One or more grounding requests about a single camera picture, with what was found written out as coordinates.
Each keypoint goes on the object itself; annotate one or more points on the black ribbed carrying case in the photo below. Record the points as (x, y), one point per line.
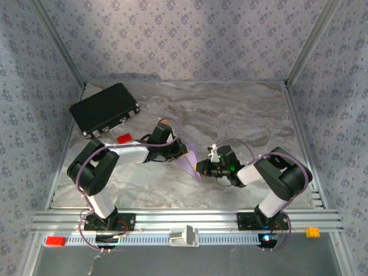
(103, 107)

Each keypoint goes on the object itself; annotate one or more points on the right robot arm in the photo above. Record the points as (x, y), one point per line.
(248, 174)

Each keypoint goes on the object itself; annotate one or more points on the red toy brick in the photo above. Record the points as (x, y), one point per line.
(124, 138)
(56, 241)

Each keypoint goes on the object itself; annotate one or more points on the aluminium frame leg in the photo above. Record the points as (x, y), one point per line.
(341, 258)
(30, 258)

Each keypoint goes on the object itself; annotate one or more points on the purple square paper sheet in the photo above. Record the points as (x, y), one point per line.
(191, 161)

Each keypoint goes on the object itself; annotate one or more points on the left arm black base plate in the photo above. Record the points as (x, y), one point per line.
(128, 220)

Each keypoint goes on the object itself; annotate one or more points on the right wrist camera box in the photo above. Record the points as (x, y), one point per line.
(227, 155)

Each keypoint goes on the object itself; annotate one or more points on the yellow toy brick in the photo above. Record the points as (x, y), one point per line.
(312, 232)

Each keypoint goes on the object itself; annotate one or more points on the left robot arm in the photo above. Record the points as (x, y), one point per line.
(100, 204)

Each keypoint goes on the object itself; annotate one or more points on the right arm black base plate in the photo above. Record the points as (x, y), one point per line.
(244, 221)

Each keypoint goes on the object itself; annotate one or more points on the wide aluminium base rail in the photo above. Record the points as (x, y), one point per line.
(187, 218)

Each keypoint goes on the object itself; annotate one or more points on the aluminium side rail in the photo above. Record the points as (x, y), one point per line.
(65, 146)
(299, 123)

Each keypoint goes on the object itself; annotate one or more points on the aluminium frame post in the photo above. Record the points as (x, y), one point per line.
(310, 43)

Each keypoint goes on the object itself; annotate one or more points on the white plastic bracket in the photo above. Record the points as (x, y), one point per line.
(184, 237)

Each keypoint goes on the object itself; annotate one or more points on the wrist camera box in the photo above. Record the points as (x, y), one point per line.
(227, 155)
(161, 133)

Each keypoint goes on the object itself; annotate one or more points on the orange toy brick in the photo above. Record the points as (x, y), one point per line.
(164, 122)

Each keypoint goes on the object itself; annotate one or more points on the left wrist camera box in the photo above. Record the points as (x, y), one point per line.
(161, 133)

